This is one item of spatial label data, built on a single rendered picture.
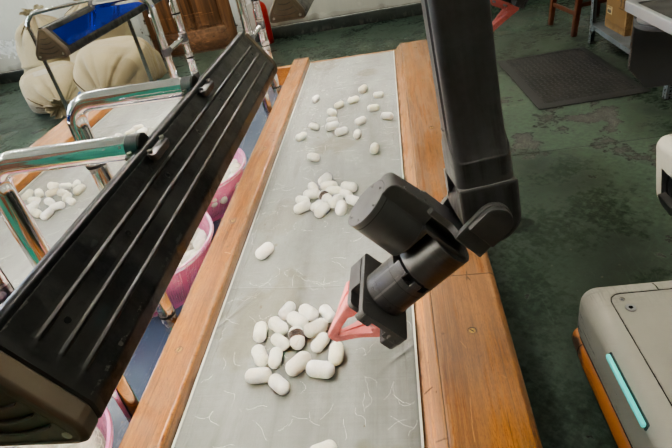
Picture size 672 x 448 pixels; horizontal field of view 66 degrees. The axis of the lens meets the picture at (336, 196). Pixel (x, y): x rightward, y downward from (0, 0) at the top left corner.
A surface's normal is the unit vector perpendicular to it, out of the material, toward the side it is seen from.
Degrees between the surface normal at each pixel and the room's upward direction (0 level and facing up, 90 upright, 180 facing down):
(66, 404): 58
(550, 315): 0
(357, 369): 0
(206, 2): 90
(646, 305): 0
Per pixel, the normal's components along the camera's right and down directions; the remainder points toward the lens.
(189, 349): -0.17, -0.84
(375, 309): 0.62, -0.64
